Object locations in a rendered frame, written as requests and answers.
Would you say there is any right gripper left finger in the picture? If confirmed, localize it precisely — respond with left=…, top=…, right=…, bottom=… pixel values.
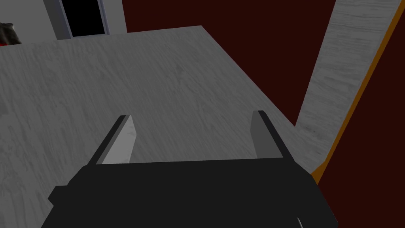
left=88, top=114, right=137, bottom=165

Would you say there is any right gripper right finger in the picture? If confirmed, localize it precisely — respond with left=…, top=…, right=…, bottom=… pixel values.
left=250, top=110, right=294, bottom=159

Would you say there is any grey wooden table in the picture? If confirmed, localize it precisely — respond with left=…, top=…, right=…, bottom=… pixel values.
left=0, top=25, right=331, bottom=228

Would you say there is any dark grey and red object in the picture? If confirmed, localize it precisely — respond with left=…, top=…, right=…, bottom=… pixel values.
left=0, top=23, right=23, bottom=47

